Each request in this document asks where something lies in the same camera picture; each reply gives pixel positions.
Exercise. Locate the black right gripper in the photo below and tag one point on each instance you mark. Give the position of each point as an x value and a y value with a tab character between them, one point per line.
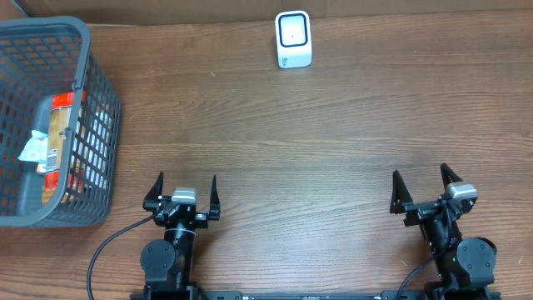
415	208

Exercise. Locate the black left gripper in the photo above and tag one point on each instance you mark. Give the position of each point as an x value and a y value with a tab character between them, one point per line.
196	222

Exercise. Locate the long orange snack package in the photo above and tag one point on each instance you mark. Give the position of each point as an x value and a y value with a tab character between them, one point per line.
59	120

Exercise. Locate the teal snack packet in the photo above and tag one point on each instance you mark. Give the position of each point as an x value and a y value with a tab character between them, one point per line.
35	149

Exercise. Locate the white tube with gold cap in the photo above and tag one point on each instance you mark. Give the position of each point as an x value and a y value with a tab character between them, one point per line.
89	170

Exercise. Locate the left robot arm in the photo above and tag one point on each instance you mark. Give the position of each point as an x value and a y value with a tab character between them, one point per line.
167	262

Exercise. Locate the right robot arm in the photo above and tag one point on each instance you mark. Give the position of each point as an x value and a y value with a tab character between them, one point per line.
465	266

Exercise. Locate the white barcode scanner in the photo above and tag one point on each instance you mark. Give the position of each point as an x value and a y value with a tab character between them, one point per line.
293	39

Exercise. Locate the grey plastic shopping basket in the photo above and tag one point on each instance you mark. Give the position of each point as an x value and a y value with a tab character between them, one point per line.
42	57

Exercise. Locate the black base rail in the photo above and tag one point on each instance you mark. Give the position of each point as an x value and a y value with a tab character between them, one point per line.
384	295

